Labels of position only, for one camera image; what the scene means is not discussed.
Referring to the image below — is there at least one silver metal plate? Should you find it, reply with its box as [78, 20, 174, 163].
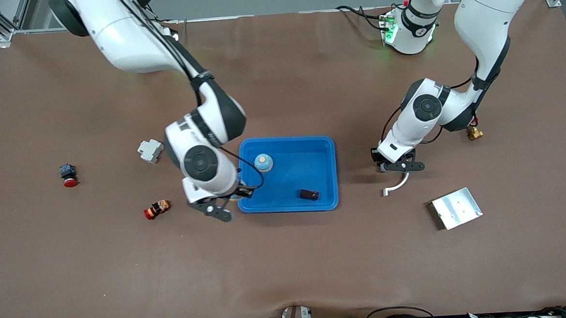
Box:
[430, 186, 484, 231]

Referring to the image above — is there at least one white circuit breaker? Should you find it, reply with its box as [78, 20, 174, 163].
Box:
[137, 138, 166, 165]

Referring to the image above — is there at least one white curved pipe clamp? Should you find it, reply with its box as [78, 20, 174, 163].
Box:
[382, 172, 410, 197]

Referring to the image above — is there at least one black cable bundle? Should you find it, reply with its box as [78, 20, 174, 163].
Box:
[465, 305, 566, 318]

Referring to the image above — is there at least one red mushroom push button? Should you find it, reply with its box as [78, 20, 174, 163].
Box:
[60, 163, 79, 189]

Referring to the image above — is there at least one brown table cover sheet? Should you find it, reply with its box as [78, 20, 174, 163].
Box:
[0, 0, 566, 318]

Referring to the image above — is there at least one blue plastic tray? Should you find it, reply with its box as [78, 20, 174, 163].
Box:
[234, 134, 340, 216]

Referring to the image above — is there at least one black looped cable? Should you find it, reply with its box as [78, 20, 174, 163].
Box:
[365, 304, 436, 318]

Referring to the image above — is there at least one black base cable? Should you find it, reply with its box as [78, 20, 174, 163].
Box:
[336, 2, 388, 33]

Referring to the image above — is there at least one orange emergency stop button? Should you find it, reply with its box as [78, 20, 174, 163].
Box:
[143, 199, 172, 221]

